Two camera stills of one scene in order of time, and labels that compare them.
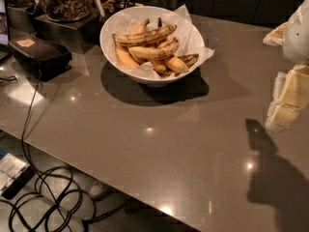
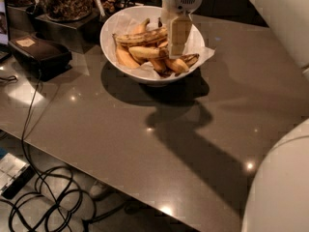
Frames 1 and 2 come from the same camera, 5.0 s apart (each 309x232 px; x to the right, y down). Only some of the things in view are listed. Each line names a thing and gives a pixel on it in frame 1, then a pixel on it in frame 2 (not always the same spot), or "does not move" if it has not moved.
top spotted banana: x=142 y=37 does not move
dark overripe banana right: x=189 y=58 does not move
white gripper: x=297 y=38 → x=183 y=0
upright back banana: x=141 y=28 does not move
